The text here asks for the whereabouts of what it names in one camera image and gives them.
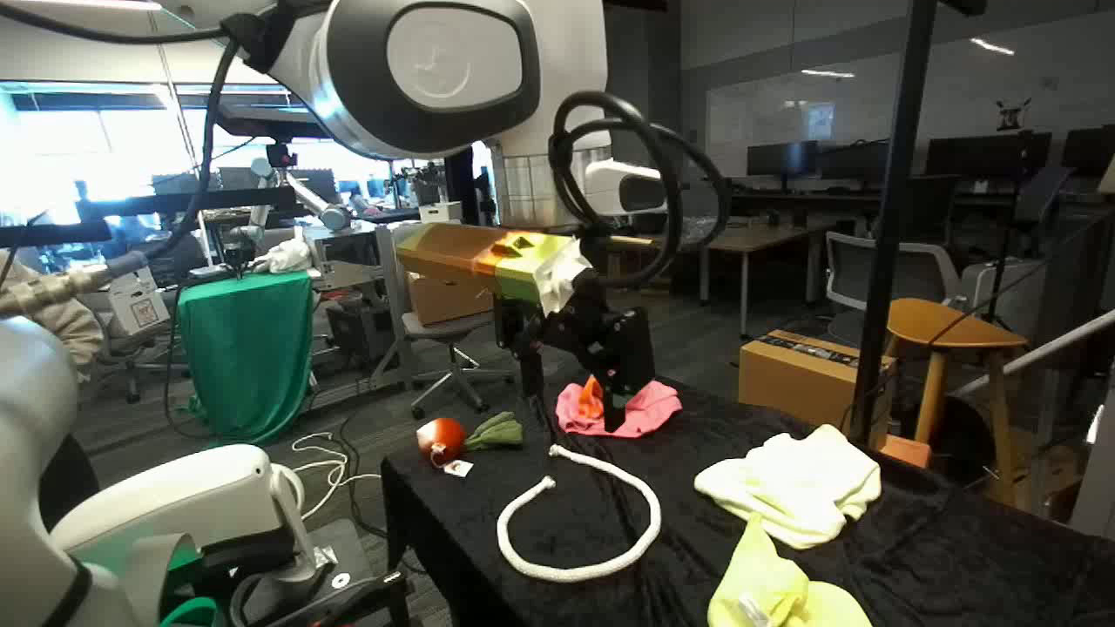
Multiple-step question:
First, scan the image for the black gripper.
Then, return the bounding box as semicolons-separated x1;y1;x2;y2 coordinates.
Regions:
494;270;662;435

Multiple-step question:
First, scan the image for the pink shirt with orange print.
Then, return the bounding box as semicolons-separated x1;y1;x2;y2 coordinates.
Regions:
555;373;686;444

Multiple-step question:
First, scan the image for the red plush fruit green leaf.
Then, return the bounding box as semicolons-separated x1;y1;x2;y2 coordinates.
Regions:
415;409;531;480

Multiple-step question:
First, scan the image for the white rope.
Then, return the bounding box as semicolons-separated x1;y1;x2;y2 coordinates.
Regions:
494;444;667;585

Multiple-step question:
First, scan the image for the yellow cloth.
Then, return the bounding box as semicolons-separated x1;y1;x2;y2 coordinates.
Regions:
708;517;875;627

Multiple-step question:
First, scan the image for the beige knit sleeve forearm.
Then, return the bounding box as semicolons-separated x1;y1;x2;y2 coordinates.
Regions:
0;261;116;377

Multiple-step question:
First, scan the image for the black swivel chair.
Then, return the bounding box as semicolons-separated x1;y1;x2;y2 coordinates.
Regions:
399;312;516;422

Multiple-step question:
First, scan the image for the plain cardboard box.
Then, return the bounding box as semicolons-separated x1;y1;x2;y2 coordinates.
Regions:
404;270;502;330

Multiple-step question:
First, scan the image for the cardboard box with black tape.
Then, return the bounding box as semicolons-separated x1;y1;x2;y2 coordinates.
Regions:
737;327;899;432

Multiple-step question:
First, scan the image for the white towel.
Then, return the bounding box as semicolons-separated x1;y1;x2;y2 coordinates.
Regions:
694;422;885;553

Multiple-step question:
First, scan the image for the wooden office desk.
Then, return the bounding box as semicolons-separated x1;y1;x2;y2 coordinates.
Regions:
694;218;845;342

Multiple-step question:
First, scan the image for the black computer monitor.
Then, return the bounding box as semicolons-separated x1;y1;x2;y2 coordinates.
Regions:
924;131;1055;184
1061;121;1115;179
746;135;823;184
814;135;895;189

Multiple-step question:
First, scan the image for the green draped cloth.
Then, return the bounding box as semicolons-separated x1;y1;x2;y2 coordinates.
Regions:
176;270;316;448

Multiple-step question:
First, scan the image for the grey office chair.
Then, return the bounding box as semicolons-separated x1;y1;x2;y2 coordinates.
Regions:
823;228;969;315

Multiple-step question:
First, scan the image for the black vertical pole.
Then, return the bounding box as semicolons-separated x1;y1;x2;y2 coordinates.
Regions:
847;0;941;449

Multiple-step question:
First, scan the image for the wooden stool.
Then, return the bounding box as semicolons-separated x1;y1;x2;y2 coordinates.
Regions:
881;298;1036;510

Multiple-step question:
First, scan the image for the black velvet tablecloth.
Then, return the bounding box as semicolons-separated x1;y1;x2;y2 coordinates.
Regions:
380;377;1115;627

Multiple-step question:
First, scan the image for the silver metal pole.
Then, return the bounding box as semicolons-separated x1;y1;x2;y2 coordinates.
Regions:
950;307;1115;406

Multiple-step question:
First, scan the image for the tape-wrapped wrist camera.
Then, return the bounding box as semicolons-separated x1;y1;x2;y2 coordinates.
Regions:
394;225;595;320

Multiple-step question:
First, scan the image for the white floor cable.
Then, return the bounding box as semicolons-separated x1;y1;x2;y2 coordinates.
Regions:
284;428;386;518

